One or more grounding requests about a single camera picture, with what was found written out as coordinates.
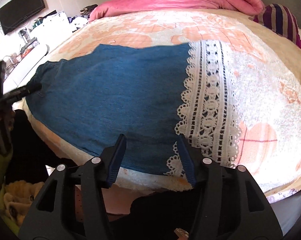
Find purple striped pillow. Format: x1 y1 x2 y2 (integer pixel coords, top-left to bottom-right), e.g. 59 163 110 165
252 3 301 48

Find black wall television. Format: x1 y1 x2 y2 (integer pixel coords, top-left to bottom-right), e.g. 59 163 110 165
0 0 45 35

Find white drawer cabinet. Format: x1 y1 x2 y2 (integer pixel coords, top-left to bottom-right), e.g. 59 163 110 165
30 11 72 51

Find pink comforter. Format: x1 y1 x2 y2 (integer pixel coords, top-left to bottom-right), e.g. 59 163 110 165
89 0 265 22

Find orange white fleece blanket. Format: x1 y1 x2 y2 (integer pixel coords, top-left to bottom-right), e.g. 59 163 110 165
25 10 301 196

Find beige bed sheet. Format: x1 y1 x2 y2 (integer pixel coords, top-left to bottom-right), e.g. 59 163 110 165
210 8 301 196

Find blue denim lace-trimmed pants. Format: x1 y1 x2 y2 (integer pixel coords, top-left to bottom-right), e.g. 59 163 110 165
26 40 240 176

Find clothes heap beside cabinet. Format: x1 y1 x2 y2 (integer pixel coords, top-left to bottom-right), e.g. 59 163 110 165
68 4 98 32

